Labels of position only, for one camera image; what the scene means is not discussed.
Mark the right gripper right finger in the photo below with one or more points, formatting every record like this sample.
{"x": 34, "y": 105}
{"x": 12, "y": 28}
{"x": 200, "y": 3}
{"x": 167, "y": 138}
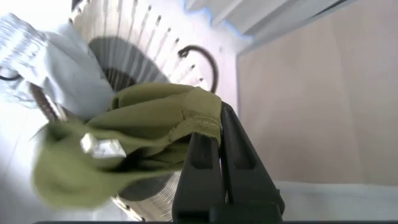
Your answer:
{"x": 245, "y": 174}

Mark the white laundry basket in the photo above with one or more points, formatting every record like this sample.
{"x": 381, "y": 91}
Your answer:
{"x": 130, "y": 56}

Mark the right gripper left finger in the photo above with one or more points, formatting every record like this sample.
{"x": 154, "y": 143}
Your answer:
{"x": 199, "y": 174}

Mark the pale grey shorts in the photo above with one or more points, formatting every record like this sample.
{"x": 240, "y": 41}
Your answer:
{"x": 71, "y": 71}

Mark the green shirt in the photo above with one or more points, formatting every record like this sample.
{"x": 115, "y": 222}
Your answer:
{"x": 149, "y": 118}

